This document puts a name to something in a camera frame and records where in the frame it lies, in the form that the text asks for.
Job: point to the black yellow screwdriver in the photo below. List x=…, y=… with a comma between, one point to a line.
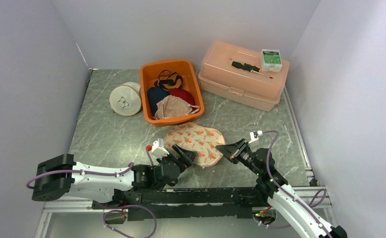
x=249, y=68

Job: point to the floral mesh laundry bag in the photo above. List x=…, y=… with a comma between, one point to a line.
x=193, y=137

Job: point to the white green small box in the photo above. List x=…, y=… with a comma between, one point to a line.
x=271, y=60

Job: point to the black orange bra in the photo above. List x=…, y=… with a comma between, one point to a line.
x=168, y=80

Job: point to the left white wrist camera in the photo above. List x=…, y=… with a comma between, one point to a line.
x=157, y=149

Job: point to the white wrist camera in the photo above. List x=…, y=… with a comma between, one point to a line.
x=254, y=137
x=157, y=149

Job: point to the orange plastic bin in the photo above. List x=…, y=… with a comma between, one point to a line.
x=149, y=73

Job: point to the red bra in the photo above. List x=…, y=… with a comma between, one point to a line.
x=183, y=94

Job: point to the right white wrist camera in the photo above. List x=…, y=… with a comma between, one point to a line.
x=254, y=137

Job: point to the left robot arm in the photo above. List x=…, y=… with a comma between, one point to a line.
x=63, y=176

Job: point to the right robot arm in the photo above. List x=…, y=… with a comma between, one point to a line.
x=273, y=189

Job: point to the navy blue bra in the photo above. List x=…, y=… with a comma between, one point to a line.
x=155, y=95

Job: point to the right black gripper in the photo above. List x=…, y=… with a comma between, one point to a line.
x=233, y=149

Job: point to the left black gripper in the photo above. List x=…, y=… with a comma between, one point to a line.
x=187, y=159

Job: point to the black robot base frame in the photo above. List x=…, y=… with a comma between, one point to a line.
x=141, y=204

